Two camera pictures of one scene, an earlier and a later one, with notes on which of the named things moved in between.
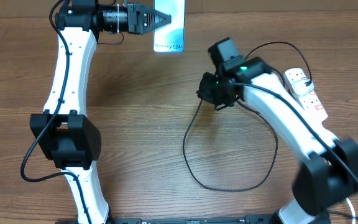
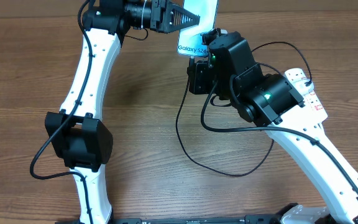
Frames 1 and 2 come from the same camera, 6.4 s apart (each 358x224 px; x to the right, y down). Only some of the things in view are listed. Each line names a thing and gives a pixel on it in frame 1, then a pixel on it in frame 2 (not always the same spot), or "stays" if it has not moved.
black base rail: [258, 219] stays
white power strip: [309, 101] stays
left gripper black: [139, 10] -> [161, 17]
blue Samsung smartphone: [170, 38] -> [189, 39]
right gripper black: [205, 95] -> [196, 71]
